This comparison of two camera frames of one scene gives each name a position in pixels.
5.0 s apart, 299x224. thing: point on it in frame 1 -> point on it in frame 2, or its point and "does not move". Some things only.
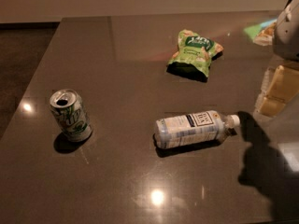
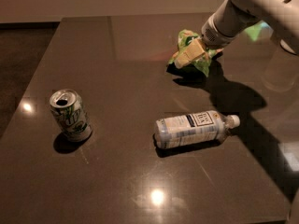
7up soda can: [70, 112] does not move
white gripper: [287, 36] -> [212, 35]
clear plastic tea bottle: [193, 129] does not move
